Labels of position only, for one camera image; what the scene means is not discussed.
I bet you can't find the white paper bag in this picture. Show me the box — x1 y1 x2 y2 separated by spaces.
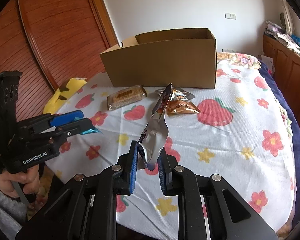
259 52 274 72

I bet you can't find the small teal candy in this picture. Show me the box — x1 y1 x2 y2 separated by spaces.
80 127 102 135

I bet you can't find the brown cardboard box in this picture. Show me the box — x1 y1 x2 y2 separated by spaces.
99 27 217 90

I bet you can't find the wooden slatted wardrobe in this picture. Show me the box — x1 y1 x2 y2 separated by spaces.
0 0 120 120

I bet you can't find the patterned curtain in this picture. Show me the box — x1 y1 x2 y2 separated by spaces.
281 0 295 35

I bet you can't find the glossy orange-brown snack packet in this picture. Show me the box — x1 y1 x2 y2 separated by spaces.
166 99 201 116
155 87 196 102

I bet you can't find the yellow plush toy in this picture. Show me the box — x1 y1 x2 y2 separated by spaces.
43 77 87 114

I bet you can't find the rose pattern blanket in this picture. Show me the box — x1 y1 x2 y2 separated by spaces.
216 51 299 235

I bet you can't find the person's left hand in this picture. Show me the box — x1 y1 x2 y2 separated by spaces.
0 166 40 203

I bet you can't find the stack of folded cloths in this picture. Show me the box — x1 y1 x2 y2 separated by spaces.
264 20 300 53

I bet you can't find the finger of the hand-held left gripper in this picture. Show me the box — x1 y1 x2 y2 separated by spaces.
55 117 97 137
49 110 84 127

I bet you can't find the wooden low cabinet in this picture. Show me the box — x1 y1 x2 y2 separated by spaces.
262 34 300 120

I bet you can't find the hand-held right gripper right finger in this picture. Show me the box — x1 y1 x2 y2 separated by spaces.
157 152 278 240

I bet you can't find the clear bread packet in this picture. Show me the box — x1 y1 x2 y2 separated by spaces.
107 85 148 111

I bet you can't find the person's left forearm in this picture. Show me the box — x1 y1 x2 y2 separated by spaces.
0 187 28 232

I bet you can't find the silver white snack packet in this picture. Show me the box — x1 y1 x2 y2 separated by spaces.
136 83 173 175

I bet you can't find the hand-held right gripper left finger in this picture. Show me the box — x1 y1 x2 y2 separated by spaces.
15 140 140 240

